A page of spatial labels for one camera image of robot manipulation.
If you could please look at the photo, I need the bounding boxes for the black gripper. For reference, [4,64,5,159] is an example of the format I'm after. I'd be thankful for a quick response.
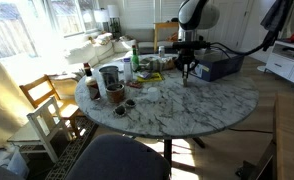
[172,41,210,80]

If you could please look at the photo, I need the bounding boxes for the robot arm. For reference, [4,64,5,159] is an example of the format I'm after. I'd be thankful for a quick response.
[172,0,220,81]

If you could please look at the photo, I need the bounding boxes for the small white plastic cup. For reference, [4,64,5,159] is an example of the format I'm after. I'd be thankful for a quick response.
[148,87,159,102]

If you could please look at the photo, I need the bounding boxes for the brown ceramic cup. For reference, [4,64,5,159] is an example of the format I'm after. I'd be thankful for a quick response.
[106,84,125,103]

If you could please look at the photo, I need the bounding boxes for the grey metal cup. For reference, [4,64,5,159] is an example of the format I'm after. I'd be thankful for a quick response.
[99,66,119,86]

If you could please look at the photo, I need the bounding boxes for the dark blue cardboard box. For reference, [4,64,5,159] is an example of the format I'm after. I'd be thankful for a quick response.
[189,49,244,82]

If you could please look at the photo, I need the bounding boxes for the metal can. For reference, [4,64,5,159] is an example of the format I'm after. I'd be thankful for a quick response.
[158,46,165,58]

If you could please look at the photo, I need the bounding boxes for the yellow book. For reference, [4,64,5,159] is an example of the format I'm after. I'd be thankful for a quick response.
[137,73,163,82]

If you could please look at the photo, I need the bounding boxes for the round marble table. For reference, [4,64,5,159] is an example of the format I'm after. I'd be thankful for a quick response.
[75,67,259,159]

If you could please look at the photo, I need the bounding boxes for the wooden side table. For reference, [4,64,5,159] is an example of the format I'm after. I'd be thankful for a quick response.
[153,22,179,51]

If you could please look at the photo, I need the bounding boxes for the green glass bottle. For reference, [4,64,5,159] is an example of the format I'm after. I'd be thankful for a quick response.
[131,45,140,72]

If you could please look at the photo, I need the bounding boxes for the clear plastic bottle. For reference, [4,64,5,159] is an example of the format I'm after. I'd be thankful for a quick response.
[123,58,133,82]

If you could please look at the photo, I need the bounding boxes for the black sunglasses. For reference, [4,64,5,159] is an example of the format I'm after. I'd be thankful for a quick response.
[113,99,136,117]

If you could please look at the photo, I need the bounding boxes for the white sofa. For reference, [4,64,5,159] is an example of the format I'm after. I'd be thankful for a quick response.
[65,29,174,66]

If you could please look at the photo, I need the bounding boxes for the brown sauce bottle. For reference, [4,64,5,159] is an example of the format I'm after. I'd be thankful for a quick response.
[84,63,100,100]

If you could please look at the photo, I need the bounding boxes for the white table lamp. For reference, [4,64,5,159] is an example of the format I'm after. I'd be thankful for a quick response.
[94,9,109,32]

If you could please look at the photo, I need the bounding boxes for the hanging dark jacket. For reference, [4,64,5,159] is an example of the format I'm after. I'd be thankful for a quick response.
[261,0,294,51]

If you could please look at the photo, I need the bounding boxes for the white drawer cabinet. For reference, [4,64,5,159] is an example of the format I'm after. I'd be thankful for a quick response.
[265,41,294,83]

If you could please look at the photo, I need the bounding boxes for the wooden bench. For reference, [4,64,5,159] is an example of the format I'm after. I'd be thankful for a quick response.
[236,93,294,180]

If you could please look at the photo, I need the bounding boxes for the brown wooden chair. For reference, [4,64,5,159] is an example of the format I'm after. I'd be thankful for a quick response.
[20,75,80,137]

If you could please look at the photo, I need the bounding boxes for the white wooden chair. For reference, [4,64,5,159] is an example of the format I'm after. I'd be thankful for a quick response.
[8,97,72,163]

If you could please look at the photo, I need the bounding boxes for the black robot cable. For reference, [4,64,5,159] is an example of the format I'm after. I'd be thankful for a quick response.
[209,29,278,60]

